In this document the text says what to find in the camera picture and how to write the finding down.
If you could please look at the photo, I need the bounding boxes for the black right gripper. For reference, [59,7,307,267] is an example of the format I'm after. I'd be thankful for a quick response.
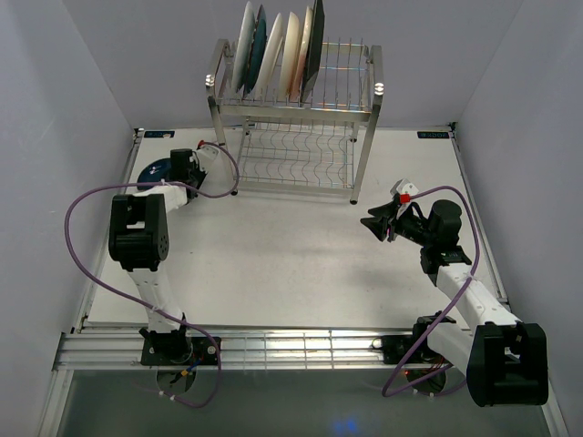
[360,200,435,248]

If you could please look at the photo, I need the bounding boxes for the dark blue irregular dish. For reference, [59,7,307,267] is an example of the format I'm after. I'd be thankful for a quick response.
[137,158,171,183]

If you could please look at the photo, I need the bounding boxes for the red and teal plate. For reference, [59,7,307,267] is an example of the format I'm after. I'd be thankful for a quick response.
[231,1,255,94]

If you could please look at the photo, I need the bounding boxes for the white green red rimmed plate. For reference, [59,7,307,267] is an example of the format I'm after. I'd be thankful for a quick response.
[255,13,283,99]

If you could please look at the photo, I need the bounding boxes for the cream bear plate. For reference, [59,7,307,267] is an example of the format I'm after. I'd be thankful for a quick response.
[277,12,300,101]

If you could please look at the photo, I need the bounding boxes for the dark teal blossom plate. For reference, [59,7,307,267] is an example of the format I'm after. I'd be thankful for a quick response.
[243,5,267,97]

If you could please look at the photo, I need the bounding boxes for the cream and pink branch plate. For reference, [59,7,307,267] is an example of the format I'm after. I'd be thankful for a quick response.
[289,5,313,101]

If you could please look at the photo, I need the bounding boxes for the square black teal plate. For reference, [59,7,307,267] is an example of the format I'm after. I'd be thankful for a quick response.
[301,0,325,103]

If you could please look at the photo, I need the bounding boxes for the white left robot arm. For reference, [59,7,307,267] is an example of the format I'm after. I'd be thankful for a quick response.
[108,144,218,364]

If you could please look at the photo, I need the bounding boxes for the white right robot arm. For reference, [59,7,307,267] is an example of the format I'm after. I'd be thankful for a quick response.
[361,195,549,407]

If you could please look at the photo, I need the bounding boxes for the stainless steel dish rack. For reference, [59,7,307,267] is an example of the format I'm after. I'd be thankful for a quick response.
[205,39,384,205]

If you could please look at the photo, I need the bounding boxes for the left blue table label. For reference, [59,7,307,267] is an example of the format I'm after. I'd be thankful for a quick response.
[143,130,175,138]

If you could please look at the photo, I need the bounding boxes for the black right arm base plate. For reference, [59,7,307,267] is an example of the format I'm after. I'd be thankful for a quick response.
[371,334,447,364]

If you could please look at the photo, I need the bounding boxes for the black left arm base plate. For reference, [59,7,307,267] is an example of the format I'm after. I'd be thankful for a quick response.
[139,334,221,367]

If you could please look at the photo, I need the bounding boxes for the aluminium front rail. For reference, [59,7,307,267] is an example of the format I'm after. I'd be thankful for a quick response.
[52,330,547,372]

